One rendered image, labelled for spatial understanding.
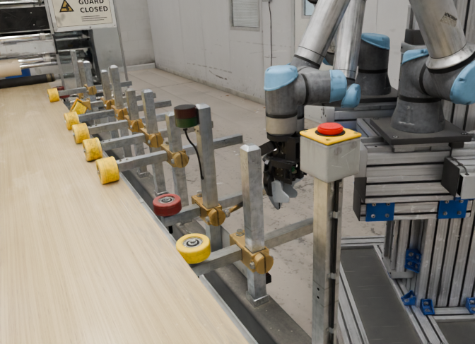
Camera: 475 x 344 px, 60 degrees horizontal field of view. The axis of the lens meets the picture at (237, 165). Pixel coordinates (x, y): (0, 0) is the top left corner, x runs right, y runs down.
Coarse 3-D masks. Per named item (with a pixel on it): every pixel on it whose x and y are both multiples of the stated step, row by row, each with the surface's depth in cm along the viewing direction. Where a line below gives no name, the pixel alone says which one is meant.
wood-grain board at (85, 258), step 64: (0, 128) 204; (64, 128) 197; (0, 192) 131; (64, 192) 128; (128, 192) 125; (0, 256) 96; (64, 256) 94; (128, 256) 93; (0, 320) 76; (64, 320) 75; (128, 320) 74; (192, 320) 73
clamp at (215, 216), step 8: (192, 200) 127; (200, 200) 124; (200, 208) 122; (208, 208) 119; (216, 208) 118; (200, 216) 124; (208, 216) 118; (216, 216) 118; (224, 216) 119; (208, 224) 119; (216, 224) 118
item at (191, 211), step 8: (240, 192) 130; (224, 200) 126; (232, 200) 127; (240, 200) 129; (184, 208) 122; (192, 208) 121; (160, 216) 120; (168, 216) 118; (176, 216) 119; (184, 216) 121; (192, 216) 122; (168, 224) 118
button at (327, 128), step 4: (320, 124) 66; (324, 124) 66; (328, 124) 66; (332, 124) 66; (336, 124) 66; (340, 124) 66; (320, 128) 65; (324, 128) 64; (328, 128) 64; (332, 128) 64; (336, 128) 64; (340, 128) 64; (320, 132) 65; (324, 132) 64; (328, 132) 64; (332, 132) 64; (336, 132) 64; (340, 132) 64
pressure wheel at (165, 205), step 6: (156, 198) 118; (162, 198) 119; (168, 198) 117; (174, 198) 118; (180, 198) 118; (156, 204) 115; (162, 204) 115; (168, 204) 115; (174, 204) 115; (180, 204) 118; (156, 210) 116; (162, 210) 115; (168, 210) 115; (174, 210) 115; (168, 228) 121
